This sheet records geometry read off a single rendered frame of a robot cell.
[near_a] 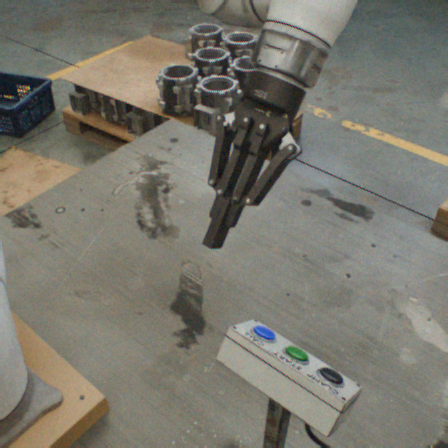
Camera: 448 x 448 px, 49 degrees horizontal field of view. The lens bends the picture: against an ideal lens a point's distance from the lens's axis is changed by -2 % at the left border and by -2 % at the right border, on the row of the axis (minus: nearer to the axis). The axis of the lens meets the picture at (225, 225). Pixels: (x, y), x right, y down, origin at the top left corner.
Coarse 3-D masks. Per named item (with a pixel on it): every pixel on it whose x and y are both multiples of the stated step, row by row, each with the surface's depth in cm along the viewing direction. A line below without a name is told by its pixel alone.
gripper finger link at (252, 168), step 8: (264, 128) 62; (256, 136) 63; (264, 136) 62; (256, 144) 63; (256, 152) 63; (264, 152) 65; (248, 160) 64; (256, 160) 63; (264, 160) 65; (248, 168) 64; (256, 168) 64; (248, 176) 64; (256, 176) 65; (240, 184) 64; (248, 184) 65; (240, 192) 64; (248, 192) 66; (232, 200) 64; (240, 200) 65
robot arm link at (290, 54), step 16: (272, 32) 59; (288, 32) 58; (304, 32) 58; (256, 48) 61; (272, 48) 59; (288, 48) 58; (304, 48) 58; (320, 48) 59; (256, 64) 61; (272, 64) 59; (288, 64) 58; (304, 64) 59; (320, 64) 60; (288, 80) 60; (304, 80) 60
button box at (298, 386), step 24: (240, 336) 61; (240, 360) 61; (264, 360) 60; (288, 360) 59; (312, 360) 62; (264, 384) 60; (288, 384) 58; (312, 384) 56; (336, 384) 57; (288, 408) 58; (312, 408) 56; (336, 408) 55
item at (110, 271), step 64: (192, 128) 152; (64, 192) 129; (128, 192) 129; (192, 192) 128; (320, 192) 129; (64, 256) 111; (128, 256) 111; (192, 256) 111; (256, 256) 111; (320, 256) 111; (384, 256) 111; (64, 320) 98; (128, 320) 98; (192, 320) 98; (320, 320) 98; (384, 320) 98; (128, 384) 88; (192, 384) 88; (384, 384) 87
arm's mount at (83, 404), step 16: (16, 320) 92; (32, 336) 89; (32, 352) 87; (48, 352) 87; (32, 368) 84; (48, 368) 85; (64, 368) 85; (64, 384) 82; (80, 384) 83; (64, 400) 80; (80, 400) 80; (96, 400) 80; (48, 416) 78; (64, 416) 78; (80, 416) 78; (96, 416) 81; (32, 432) 76; (48, 432) 76; (64, 432) 76; (80, 432) 80
